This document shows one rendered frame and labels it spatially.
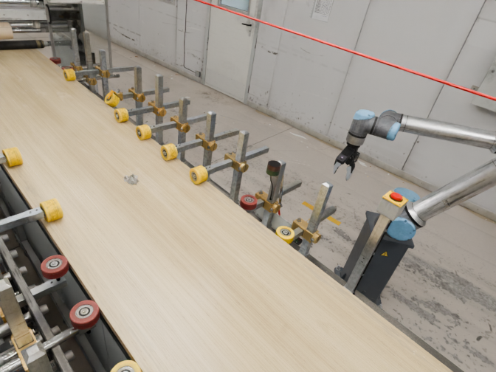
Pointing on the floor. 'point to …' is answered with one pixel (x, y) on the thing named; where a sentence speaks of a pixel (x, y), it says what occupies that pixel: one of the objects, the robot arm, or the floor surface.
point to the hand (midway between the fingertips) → (339, 176)
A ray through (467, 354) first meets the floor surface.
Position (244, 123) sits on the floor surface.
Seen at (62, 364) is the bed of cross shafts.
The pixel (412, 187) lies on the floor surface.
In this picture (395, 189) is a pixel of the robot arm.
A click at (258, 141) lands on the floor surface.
